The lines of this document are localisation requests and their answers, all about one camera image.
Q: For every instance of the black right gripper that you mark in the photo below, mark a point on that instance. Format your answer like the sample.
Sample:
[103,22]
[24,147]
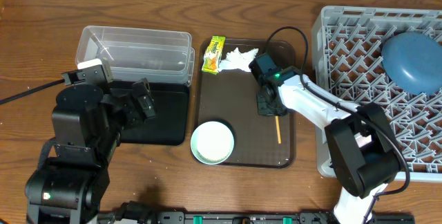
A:
[262,107]

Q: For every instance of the wooden chopstick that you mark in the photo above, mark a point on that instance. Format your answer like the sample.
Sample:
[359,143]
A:
[279,138]

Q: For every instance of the white tissue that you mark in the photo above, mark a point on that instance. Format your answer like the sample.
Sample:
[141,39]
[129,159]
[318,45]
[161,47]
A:
[237,60]

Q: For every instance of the mint bowl with rice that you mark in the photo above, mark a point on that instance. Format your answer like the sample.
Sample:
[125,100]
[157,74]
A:
[212,143]

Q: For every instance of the green yellow snack wrapper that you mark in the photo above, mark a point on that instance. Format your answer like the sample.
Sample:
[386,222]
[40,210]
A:
[212,55]

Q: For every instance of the pale pink cup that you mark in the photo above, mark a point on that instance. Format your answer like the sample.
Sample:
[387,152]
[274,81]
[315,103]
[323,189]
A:
[362,140]

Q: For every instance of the blue plate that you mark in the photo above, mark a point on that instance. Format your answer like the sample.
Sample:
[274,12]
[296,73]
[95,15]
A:
[413,61]

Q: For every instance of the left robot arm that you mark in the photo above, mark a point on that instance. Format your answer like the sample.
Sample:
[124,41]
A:
[72,175]

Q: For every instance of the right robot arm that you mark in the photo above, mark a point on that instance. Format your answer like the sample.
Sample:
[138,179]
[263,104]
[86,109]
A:
[363,152]

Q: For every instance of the grey dishwasher rack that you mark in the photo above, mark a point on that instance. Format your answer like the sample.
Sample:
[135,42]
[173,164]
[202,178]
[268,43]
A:
[346,52]

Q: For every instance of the black waste tray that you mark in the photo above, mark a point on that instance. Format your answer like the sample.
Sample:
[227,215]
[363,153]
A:
[165,113]

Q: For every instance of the clear plastic bin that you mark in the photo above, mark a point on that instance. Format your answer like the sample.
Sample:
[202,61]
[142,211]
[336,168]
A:
[160,56]

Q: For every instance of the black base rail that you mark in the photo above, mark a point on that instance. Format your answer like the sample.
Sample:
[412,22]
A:
[138,213]

